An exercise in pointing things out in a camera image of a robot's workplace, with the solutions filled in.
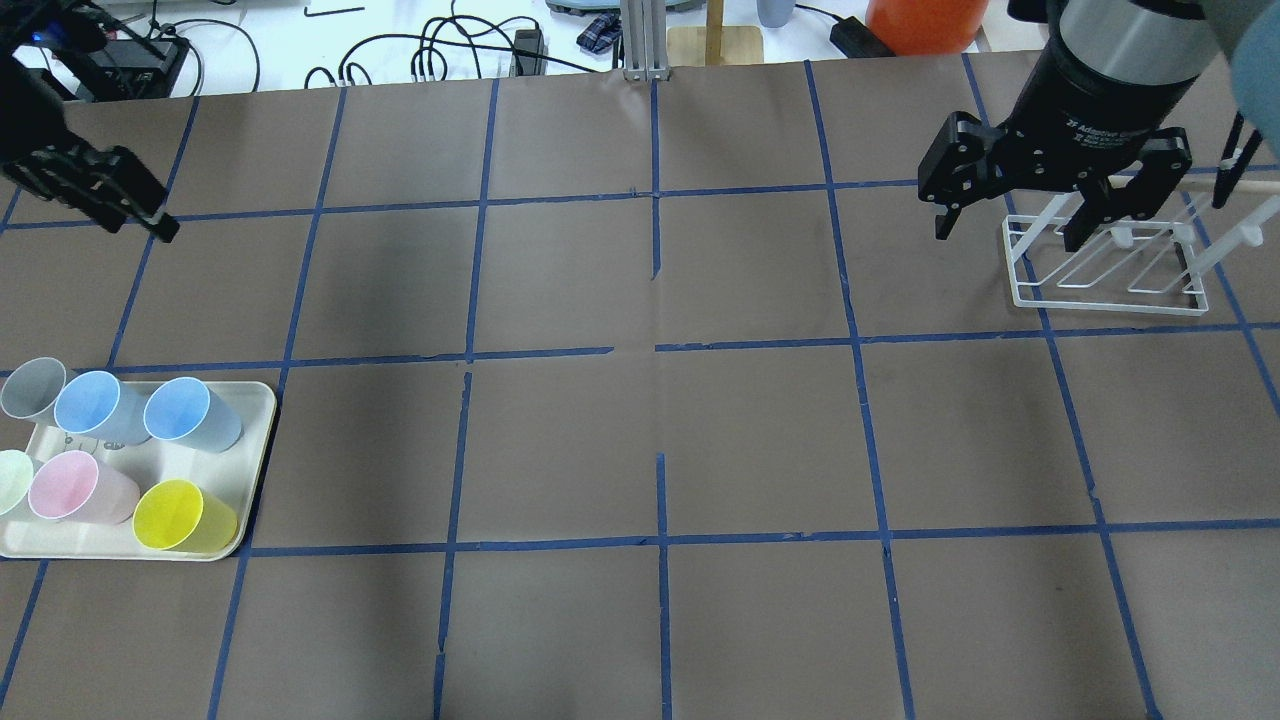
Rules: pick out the blue cup back right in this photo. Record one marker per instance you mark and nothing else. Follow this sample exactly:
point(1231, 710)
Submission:
point(187, 412)

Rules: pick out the yellow plastic cup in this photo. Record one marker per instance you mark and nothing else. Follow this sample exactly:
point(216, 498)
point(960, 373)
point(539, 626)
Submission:
point(178, 516)

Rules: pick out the orange cylindrical container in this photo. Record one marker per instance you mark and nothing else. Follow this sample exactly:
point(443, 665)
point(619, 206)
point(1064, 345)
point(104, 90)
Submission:
point(925, 27)

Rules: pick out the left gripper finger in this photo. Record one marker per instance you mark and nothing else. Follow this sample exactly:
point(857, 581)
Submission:
point(163, 226)

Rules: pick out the wooden mug tree stand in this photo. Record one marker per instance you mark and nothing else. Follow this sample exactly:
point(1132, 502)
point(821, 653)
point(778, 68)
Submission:
point(714, 42)

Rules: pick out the black power adapter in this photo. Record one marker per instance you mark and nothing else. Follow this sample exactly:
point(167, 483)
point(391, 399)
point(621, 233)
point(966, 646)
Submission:
point(856, 41)

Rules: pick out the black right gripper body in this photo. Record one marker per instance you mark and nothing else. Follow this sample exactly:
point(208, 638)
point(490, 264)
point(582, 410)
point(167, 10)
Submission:
point(1092, 105)

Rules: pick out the grey plastic cup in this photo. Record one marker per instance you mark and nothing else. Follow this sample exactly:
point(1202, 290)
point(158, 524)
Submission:
point(31, 391)

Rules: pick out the aluminium frame post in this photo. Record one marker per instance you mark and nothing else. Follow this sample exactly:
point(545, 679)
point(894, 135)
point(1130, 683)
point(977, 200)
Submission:
point(644, 31)

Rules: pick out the white wire cup rack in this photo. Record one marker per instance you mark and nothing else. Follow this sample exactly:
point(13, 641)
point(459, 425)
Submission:
point(1157, 266)

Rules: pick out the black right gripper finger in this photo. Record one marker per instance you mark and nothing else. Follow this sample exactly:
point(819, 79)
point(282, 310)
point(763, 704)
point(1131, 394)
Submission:
point(1093, 212)
point(947, 214)

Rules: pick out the blue cup back left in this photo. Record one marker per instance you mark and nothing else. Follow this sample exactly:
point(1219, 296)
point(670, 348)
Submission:
point(99, 406)

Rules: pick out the pink plastic cup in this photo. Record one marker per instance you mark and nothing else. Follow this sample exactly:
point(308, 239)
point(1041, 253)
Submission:
point(76, 486)

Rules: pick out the blue cup on desk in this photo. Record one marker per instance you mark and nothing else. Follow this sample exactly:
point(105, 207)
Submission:
point(773, 14)

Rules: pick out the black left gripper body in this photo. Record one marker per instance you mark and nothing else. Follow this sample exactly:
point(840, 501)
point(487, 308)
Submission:
point(27, 112)

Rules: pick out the pale green plastic cup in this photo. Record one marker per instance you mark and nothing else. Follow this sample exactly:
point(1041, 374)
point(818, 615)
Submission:
point(18, 470)

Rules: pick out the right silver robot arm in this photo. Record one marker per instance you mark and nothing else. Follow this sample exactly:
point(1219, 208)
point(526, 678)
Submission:
point(1164, 42)

